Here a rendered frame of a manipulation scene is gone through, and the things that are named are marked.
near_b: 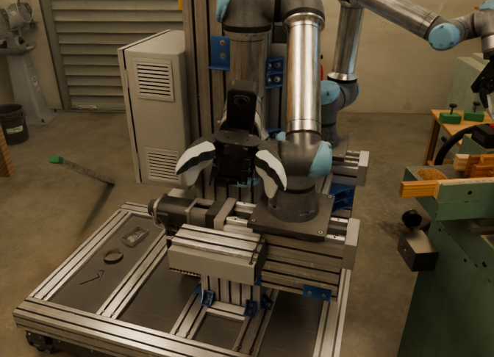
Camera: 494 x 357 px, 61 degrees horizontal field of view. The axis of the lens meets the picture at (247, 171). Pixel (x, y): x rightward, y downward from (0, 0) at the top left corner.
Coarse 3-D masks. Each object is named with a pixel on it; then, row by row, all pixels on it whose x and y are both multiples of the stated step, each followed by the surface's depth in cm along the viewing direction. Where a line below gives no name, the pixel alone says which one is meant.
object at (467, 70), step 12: (468, 60) 327; (480, 60) 320; (456, 72) 338; (468, 72) 318; (480, 72) 301; (456, 84) 338; (468, 84) 317; (456, 96) 337; (468, 96) 317; (456, 108) 337; (468, 108) 317; (480, 108) 311; (444, 132) 358; (456, 144) 336
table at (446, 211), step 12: (408, 168) 131; (420, 168) 131; (444, 168) 131; (408, 180) 130; (420, 180) 124; (420, 204) 124; (432, 204) 117; (444, 204) 114; (456, 204) 115; (468, 204) 115; (480, 204) 115; (492, 204) 116; (432, 216) 117; (444, 216) 116; (456, 216) 116; (468, 216) 117; (480, 216) 117; (492, 216) 118
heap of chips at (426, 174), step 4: (424, 168) 129; (428, 168) 128; (432, 168) 128; (420, 172) 127; (424, 172) 126; (428, 172) 125; (432, 172) 125; (436, 172) 125; (440, 172) 126; (420, 176) 126; (424, 176) 125; (428, 176) 124; (432, 176) 123; (436, 176) 123; (440, 176) 123; (444, 176) 123; (424, 180) 124
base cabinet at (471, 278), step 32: (448, 256) 134; (416, 288) 156; (448, 288) 135; (480, 288) 119; (416, 320) 157; (448, 320) 136; (480, 320) 119; (416, 352) 159; (448, 352) 136; (480, 352) 120
